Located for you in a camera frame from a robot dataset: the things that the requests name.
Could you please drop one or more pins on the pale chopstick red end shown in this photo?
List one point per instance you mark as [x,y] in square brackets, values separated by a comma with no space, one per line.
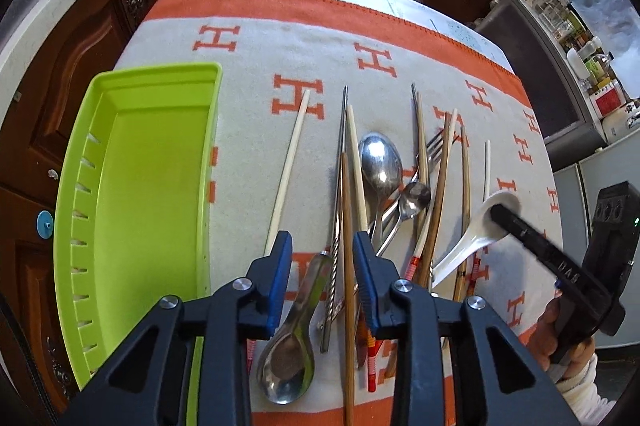
[420,266]

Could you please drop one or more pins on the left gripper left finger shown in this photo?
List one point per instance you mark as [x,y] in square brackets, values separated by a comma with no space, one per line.
[179,345]

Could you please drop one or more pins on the brown wooden chopstick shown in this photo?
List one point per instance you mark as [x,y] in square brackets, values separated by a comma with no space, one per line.
[349,298]

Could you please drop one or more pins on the right hand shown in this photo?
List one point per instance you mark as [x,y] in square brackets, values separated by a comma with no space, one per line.
[543,342]

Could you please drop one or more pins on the orange white H-pattern cloth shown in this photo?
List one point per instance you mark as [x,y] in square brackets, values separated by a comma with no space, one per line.
[306,79]

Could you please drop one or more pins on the red label canister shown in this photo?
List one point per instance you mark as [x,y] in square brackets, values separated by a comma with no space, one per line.
[608,98]

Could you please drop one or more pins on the white ceramic soup spoon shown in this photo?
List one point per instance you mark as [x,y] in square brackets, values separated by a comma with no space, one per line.
[481,232]

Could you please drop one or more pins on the large steel spoon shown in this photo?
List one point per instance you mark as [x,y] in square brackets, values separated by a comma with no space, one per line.
[382,169]

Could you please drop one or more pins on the thin white chopstick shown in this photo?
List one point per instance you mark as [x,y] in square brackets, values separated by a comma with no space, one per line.
[487,169]

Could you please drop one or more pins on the pale wooden chopstick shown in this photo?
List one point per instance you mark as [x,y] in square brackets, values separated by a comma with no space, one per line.
[278,205]

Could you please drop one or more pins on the dark brown chopstick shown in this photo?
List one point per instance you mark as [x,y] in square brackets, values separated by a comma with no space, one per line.
[460,284]

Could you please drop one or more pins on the steel soup spoon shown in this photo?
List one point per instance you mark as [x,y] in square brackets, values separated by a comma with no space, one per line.
[286,366]

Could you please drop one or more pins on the blue round cabinet knob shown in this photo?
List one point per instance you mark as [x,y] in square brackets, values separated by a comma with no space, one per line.
[44,224]

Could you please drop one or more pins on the brown chopstick striped end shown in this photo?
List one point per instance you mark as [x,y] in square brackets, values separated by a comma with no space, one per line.
[421,145]

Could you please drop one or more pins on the small steel spoon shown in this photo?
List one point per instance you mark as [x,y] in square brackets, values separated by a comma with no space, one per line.
[414,198]

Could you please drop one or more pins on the green plastic utensil tray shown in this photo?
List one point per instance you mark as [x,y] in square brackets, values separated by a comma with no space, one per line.
[131,216]

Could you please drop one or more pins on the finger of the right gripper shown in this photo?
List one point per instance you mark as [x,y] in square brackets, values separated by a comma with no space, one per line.
[545,255]

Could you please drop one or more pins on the steel fork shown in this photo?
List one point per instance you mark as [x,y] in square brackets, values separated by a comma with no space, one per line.
[434,150]

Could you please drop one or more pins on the steel twisted chopstick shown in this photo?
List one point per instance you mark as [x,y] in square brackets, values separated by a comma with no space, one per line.
[336,230]

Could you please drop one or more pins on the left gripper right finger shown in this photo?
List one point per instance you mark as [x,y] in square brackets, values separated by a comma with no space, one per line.
[496,380]

